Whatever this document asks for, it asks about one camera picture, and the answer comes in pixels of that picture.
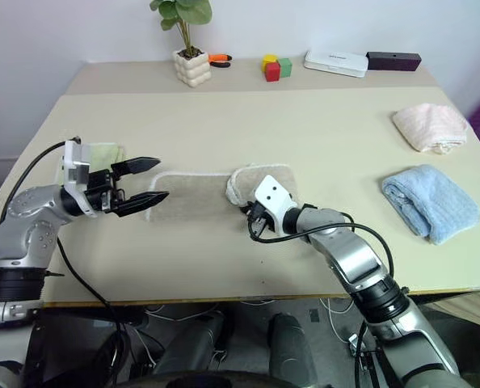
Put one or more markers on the red block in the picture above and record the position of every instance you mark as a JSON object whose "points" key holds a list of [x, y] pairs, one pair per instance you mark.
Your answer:
{"points": [[272, 72]]}

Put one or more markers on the orange and black pliers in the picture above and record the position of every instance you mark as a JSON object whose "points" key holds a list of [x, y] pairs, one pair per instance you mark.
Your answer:
{"points": [[220, 60]]}

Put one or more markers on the dark purple long box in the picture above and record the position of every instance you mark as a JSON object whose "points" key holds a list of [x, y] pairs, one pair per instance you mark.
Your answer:
{"points": [[392, 60]]}

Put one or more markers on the blue folded towel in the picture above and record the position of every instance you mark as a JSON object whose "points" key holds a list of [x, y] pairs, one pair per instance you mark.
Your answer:
{"points": [[432, 202]]}

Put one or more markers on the white flat box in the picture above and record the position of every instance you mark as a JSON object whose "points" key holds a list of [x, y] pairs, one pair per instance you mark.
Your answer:
{"points": [[336, 63]]}

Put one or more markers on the green block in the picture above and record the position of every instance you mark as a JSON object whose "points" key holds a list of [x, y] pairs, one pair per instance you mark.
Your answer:
{"points": [[285, 67]]}

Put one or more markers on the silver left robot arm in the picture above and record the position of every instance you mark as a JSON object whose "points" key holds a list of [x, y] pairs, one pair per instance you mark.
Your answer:
{"points": [[26, 226]]}

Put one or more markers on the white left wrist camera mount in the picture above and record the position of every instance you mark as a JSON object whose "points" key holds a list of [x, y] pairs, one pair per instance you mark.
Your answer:
{"points": [[72, 161]]}

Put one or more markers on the yellow block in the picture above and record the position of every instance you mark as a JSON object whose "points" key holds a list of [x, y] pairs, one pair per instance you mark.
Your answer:
{"points": [[269, 59]]}

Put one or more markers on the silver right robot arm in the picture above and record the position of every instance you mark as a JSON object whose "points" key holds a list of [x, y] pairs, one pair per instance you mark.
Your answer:
{"points": [[353, 258]]}

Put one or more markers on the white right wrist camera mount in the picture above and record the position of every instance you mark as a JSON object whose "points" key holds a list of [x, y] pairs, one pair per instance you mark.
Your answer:
{"points": [[273, 198]]}

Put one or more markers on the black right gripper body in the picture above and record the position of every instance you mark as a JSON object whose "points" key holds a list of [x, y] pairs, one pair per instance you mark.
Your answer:
{"points": [[261, 222]]}

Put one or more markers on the light green towel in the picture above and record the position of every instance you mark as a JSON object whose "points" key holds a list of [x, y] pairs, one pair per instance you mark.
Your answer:
{"points": [[102, 155]]}

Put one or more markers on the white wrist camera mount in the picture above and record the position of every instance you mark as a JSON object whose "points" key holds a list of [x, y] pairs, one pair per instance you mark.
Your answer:
{"points": [[72, 161], [273, 198]]}

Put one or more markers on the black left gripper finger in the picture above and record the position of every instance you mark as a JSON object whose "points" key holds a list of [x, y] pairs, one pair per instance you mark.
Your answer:
{"points": [[139, 164], [143, 201]]}

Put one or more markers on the beige towel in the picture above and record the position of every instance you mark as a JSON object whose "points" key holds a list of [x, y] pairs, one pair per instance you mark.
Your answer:
{"points": [[191, 194]]}

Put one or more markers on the pink folded towel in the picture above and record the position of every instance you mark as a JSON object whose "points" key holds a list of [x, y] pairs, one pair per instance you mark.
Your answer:
{"points": [[430, 125]]}

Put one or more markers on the dark rounded shape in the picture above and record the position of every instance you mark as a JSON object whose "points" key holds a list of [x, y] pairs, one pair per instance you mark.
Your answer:
{"points": [[191, 347], [290, 347]]}

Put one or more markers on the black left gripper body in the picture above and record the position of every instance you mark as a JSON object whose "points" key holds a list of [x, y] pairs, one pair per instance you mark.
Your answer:
{"points": [[102, 192]]}

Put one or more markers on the black flat plate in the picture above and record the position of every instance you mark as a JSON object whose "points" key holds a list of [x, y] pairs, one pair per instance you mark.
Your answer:
{"points": [[70, 347]]}

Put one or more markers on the green plant in white pot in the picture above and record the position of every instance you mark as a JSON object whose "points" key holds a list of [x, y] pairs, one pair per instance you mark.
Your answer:
{"points": [[190, 60]]}

